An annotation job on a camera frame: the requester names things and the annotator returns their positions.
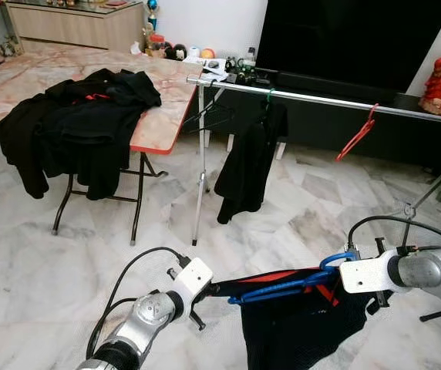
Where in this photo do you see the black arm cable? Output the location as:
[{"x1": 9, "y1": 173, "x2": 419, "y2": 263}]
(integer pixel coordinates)
[
  {"x1": 346, "y1": 216, "x2": 441, "y2": 255},
  {"x1": 86, "y1": 247, "x2": 190, "y2": 359}
]

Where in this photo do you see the black low TV console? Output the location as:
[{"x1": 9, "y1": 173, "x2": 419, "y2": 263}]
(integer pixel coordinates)
[{"x1": 205, "y1": 69, "x2": 441, "y2": 174}]

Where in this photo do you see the black shirt small chest logo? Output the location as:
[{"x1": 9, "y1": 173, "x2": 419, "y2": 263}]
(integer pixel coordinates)
[{"x1": 214, "y1": 103, "x2": 288, "y2": 225}]

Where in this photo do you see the black flat screen television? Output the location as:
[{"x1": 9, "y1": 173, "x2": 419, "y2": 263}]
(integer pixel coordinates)
[{"x1": 255, "y1": 0, "x2": 441, "y2": 93}]

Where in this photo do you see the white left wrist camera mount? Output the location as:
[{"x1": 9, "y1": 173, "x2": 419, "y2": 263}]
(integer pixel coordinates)
[{"x1": 170, "y1": 257, "x2": 214, "y2": 303}]

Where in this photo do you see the green plastic hanger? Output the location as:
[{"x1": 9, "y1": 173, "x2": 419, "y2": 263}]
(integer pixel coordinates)
[{"x1": 263, "y1": 89, "x2": 277, "y2": 124}]

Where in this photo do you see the black garment pile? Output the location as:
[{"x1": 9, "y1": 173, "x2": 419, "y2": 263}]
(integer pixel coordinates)
[{"x1": 0, "y1": 68, "x2": 162, "y2": 201}]

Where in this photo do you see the stack of white papers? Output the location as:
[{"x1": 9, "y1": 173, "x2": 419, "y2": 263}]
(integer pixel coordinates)
[{"x1": 194, "y1": 58, "x2": 229, "y2": 84}]

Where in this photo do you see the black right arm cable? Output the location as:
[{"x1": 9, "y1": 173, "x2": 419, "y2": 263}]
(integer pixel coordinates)
[{"x1": 346, "y1": 216, "x2": 441, "y2": 255}]

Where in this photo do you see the light wooden sideboard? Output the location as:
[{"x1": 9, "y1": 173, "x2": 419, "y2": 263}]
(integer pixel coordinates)
[{"x1": 6, "y1": 0, "x2": 146, "y2": 53}]

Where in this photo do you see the jar with red lid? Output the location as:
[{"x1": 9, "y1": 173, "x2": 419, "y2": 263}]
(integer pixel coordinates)
[{"x1": 147, "y1": 33, "x2": 166, "y2": 59}]

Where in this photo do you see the blue hanging bauble ornament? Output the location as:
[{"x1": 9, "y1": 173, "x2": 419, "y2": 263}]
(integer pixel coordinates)
[{"x1": 145, "y1": 0, "x2": 160, "y2": 32}]

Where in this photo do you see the marble pattern folding table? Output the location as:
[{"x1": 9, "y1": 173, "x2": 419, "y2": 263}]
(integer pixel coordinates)
[{"x1": 0, "y1": 48, "x2": 204, "y2": 246}]

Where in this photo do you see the silver metal clothes rack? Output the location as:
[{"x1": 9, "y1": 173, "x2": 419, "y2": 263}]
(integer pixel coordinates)
[{"x1": 186, "y1": 76, "x2": 441, "y2": 323}]

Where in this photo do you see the black wire hanger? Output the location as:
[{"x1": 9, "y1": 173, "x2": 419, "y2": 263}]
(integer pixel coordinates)
[{"x1": 180, "y1": 86, "x2": 237, "y2": 136}]

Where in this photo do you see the black round plush toy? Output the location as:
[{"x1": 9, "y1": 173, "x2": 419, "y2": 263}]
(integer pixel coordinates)
[{"x1": 165, "y1": 44, "x2": 188, "y2": 61}]

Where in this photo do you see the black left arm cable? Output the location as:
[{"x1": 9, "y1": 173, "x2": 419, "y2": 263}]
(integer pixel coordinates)
[{"x1": 86, "y1": 247, "x2": 190, "y2": 359}]

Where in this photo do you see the navy garment red trim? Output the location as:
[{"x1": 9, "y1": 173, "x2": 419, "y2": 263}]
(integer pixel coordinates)
[{"x1": 209, "y1": 267, "x2": 391, "y2": 370}]

